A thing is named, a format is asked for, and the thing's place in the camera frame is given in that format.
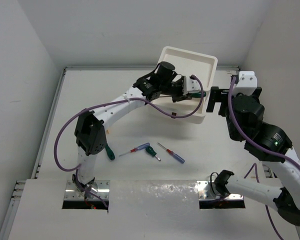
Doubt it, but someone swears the white drawer container box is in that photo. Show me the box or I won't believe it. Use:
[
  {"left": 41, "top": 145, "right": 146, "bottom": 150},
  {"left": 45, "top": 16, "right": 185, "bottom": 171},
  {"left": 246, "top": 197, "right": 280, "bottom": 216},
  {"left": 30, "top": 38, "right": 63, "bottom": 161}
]
[{"left": 152, "top": 46, "right": 218, "bottom": 124}]

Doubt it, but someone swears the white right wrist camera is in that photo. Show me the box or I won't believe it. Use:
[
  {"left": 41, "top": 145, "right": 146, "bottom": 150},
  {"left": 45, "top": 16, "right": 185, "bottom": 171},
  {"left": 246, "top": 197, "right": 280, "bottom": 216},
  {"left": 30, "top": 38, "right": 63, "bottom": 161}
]
[{"left": 235, "top": 71, "right": 258, "bottom": 89}]

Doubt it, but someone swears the white front cover board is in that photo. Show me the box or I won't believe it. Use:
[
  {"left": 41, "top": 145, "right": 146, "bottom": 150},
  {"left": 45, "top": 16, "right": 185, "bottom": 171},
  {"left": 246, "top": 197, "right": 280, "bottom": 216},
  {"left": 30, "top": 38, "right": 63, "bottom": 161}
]
[{"left": 7, "top": 178, "right": 300, "bottom": 240}]

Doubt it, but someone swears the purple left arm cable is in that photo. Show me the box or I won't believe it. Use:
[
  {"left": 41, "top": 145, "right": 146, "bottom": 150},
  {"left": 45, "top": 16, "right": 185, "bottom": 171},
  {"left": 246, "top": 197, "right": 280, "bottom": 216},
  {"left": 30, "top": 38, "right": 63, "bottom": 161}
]
[{"left": 53, "top": 74, "right": 206, "bottom": 208}]

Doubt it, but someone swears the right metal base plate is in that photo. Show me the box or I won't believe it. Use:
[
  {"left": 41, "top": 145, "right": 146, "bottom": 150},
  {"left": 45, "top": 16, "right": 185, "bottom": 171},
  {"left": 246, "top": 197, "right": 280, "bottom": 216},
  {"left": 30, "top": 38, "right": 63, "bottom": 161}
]
[{"left": 196, "top": 180, "right": 244, "bottom": 201}]

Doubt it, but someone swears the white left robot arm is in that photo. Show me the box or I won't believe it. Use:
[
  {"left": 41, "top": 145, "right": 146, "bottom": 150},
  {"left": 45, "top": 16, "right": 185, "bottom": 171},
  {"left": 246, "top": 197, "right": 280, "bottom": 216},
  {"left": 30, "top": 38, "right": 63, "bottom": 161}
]
[{"left": 74, "top": 61, "right": 186, "bottom": 186}]

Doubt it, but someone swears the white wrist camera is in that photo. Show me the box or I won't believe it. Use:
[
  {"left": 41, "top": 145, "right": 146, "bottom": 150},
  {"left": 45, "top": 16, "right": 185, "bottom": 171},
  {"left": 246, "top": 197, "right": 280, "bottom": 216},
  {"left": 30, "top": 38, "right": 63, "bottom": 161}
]
[
  {"left": 182, "top": 76, "right": 201, "bottom": 95},
  {"left": 235, "top": 71, "right": 258, "bottom": 89}
]

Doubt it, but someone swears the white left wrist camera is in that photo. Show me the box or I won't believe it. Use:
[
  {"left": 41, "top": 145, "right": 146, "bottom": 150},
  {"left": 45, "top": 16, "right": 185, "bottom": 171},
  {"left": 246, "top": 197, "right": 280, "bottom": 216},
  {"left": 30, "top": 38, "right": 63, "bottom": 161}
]
[{"left": 182, "top": 76, "right": 201, "bottom": 95}]

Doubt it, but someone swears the long green handled screwdriver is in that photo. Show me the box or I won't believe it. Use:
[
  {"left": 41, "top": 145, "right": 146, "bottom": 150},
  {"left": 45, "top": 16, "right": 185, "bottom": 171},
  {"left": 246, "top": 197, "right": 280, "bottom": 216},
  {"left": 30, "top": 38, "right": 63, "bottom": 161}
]
[{"left": 105, "top": 144, "right": 116, "bottom": 161}]

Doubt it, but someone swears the metal base plate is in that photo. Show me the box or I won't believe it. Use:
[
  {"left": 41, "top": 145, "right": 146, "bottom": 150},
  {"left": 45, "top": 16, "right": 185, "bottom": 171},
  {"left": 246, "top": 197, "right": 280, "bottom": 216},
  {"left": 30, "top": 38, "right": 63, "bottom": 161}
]
[
  {"left": 63, "top": 180, "right": 110, "bottom": 201},
  {"left": 196, "top": 180, "right": 244, "bottom": 201}
]

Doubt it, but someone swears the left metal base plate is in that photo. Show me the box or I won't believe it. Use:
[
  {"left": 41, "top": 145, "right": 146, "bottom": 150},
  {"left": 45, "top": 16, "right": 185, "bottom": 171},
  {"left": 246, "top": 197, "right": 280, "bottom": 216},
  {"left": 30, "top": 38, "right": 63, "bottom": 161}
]
[{"left": 63, "top": 180, "right": 110, "bottom": 201}]

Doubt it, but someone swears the blue red screwdriver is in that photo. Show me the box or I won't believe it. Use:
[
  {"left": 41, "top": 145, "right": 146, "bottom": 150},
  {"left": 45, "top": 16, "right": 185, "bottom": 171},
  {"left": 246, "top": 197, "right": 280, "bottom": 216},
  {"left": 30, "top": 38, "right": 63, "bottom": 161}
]
[
  {"left": 157, "top": 142, "right": 185, "bottom": 164},
  {"left": 119, "top": 142, "right": 150, "bottom": 157}
]

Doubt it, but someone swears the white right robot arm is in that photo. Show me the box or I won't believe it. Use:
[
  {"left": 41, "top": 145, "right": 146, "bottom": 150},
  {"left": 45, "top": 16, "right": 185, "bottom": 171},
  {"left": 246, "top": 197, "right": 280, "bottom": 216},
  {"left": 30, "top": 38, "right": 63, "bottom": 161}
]
[{"left": 206, "top": 86, "right": 300, "bottom": 227}]

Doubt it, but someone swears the short green stubby screwdriver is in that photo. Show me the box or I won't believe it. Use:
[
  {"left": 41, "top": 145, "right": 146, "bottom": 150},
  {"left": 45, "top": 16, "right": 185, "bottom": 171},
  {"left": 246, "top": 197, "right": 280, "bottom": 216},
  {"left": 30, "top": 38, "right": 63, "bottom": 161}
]
[{"left": 145, "top": 146, "right": 161, "bottom": 162}]

